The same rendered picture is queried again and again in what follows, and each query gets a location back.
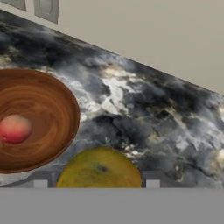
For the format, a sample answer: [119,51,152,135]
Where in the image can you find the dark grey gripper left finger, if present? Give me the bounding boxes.
[2,170,59,189]

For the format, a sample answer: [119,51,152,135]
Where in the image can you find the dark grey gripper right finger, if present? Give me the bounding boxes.
[141,170,189,189]

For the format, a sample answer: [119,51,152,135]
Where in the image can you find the yellow-green orange fruit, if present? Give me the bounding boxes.
[55,146,143,189]

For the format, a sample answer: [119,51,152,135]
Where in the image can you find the pink red peach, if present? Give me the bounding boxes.
[0,114,33,145]

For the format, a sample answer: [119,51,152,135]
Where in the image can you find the brown wooden bowl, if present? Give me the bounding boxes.
[0,68,81,175]

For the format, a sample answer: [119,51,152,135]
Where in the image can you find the grey wall outlet plate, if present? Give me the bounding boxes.
[0,0,27,12]
[32,0,60,25]

